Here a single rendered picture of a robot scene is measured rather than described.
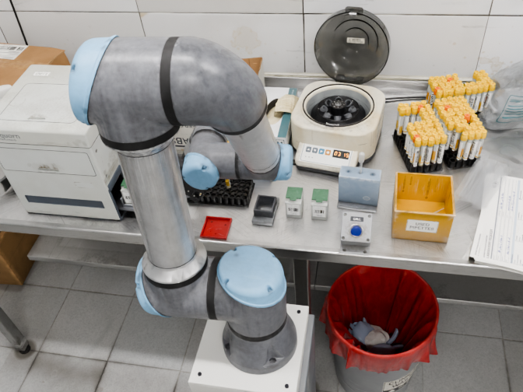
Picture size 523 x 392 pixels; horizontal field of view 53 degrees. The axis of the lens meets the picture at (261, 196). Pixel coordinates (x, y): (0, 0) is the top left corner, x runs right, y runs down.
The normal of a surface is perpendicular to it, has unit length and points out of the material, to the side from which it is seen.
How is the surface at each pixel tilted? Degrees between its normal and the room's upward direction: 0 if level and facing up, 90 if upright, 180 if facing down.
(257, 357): 68
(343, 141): 90
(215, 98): 79
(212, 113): 99
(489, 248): 0
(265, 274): 9
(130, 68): 40
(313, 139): 90
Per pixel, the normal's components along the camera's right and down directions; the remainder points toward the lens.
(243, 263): 0.06, -0.74
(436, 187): -0.19, 0.72
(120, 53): -0.11, -0.45
